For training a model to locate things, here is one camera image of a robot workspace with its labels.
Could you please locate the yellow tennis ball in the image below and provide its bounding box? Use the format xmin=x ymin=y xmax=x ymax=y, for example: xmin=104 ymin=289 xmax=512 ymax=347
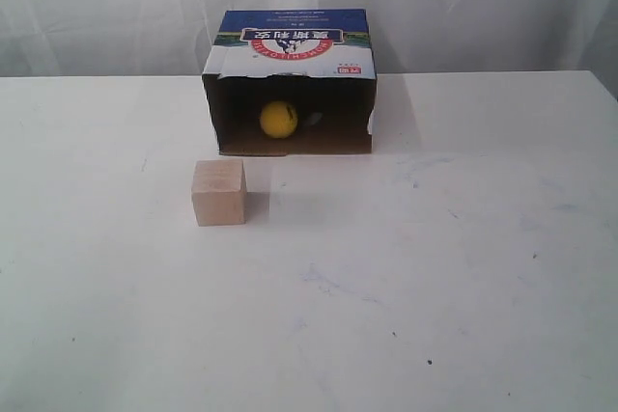
xmin=260 ymin=100 xmax=298 ymax=139

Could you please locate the light wooden cube block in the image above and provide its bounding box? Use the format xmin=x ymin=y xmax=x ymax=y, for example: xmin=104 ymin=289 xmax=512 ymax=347
xmin=191 ymin=159 xmax=247 ymax=227

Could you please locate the printed cardboard box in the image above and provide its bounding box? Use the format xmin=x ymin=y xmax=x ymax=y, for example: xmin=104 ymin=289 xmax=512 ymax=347
xmin=202 ymin=9 xmax=378 ymax=156

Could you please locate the white backdrop curtain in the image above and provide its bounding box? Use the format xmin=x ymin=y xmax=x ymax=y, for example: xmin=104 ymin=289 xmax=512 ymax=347
xmin=1 ymin=0 xmax=617 ymax=92

